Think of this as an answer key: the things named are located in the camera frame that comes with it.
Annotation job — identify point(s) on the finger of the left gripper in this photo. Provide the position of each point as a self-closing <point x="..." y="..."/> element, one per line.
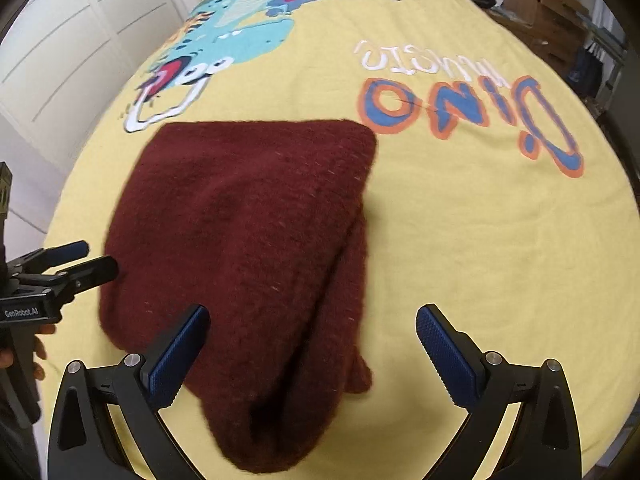
<point x="55" y="253"/>
<point x="62" y="287"/>

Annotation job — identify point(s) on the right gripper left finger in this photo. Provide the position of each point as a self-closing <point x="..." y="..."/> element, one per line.
<point x="84" y="443"/>

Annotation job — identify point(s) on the dark red knit sweater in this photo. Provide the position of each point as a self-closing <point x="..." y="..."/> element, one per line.
<point x="261" y="223"/>

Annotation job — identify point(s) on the person's left hand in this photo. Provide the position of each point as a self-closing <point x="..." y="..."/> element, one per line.
<point x="7" y="356"/>

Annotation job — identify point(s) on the white panelled wardrobe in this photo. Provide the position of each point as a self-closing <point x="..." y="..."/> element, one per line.
<point x="62" y="63"/>

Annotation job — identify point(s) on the dark paper shopping bag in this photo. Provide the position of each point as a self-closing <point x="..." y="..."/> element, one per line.
<point x="585" y="76"/>

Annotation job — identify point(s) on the brown wooden drawer cabinet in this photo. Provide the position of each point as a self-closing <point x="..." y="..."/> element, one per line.
<point x="552" y="29"/>

